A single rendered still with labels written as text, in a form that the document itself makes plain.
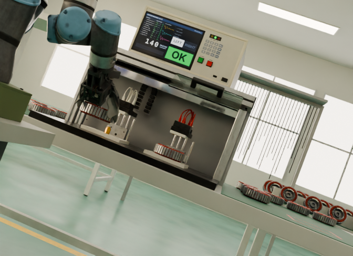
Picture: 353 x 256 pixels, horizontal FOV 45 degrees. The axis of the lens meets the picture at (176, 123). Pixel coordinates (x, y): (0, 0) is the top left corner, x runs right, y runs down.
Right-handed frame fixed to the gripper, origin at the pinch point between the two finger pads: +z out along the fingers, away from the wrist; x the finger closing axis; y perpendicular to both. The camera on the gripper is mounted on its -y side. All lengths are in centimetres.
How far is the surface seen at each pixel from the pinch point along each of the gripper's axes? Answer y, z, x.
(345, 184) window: -525, 393, 259
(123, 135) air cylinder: -20.8, 24.0, 3.1
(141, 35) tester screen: -47.7, -4.9, -6.2
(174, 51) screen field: -46.7, -4.2, 8.6
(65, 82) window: -518, 417, -294
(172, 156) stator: -8.2, 12.7, 26.0
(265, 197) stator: -23, 27, 63
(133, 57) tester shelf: -39.1, 0.7, -4.8
